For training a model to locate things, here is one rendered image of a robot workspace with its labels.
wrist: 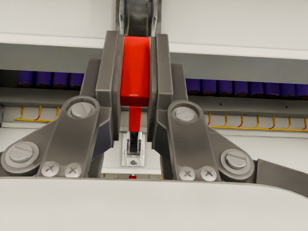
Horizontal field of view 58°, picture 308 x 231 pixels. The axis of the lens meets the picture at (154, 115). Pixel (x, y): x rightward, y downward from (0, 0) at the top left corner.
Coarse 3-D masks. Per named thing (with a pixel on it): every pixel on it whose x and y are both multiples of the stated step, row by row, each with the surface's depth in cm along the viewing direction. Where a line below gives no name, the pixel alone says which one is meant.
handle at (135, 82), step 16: (144, 0) 15; (128, 16) 14; (144, 16) 14; (128, 32) 13; (144, 32) 13; (128, 48) 12; (144, 48) 13; (128, 64) 12; (144, 64) 12; (128, 80) 11; (144, 80) 12; (128, 96) 11; (144, 96) 11
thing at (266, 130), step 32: (0, 96) 32; (32, 96) 32; (64, 96) 32; (192, 96) 33; (224, 96) 35; (256, 96) 35; (288, 96) 35; (0, 128) 33; (32, 128) 33; (128, 128) 34; (224, 128) 35; (256, 128) 35; (288, 128) 36; (128, 160) 33; (288, 160) 35
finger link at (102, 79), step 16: (112, 32) 12; (112, 48) 11; (96, 64) 11; (112, 64) 10; (96, 80) 11; (112, 80) 10; (96, 96) 9; (112, 96) 10; (112, 112) 10; (48, 128) 9; (112, 128) 11; (16, 144) 8; (32, 144) 8; (96, 144) 10; (112, 144) 11; (16, 160) 8; (32, 160) 8
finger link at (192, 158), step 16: (176, 112) 9; (192, 112) 9; (176, 128) 9; (192, 128) 9; (176, 144) 8; (192, 144) 8; (208, 144) 8; (160, 160) 11; (176, 160) 8; (192, 160) 8; (208, 160) 8; (176, 176) 7; (192, 176) 7; (208, 176) 8
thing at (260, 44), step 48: (0, 0) 17; (48, 0) 17; (96, 0) 17; (192, 0) 18; (240, 0) 18; (288, 0) 18; (0, 48) 17; (48, 48) 17; (96, 48) 17; (192, 48) 17; (240, 48) 17; (288, 48) 17
